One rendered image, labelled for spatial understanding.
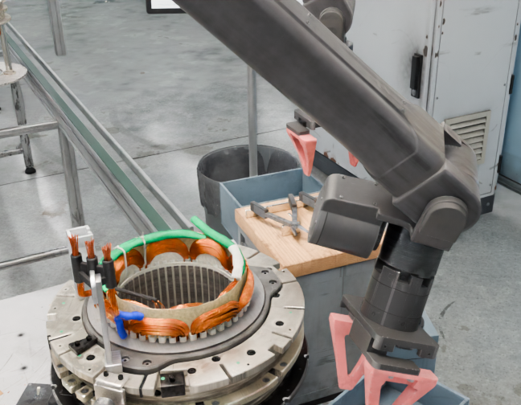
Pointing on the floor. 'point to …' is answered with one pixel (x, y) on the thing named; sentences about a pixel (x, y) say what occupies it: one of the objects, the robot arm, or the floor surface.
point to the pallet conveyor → (104, 173)
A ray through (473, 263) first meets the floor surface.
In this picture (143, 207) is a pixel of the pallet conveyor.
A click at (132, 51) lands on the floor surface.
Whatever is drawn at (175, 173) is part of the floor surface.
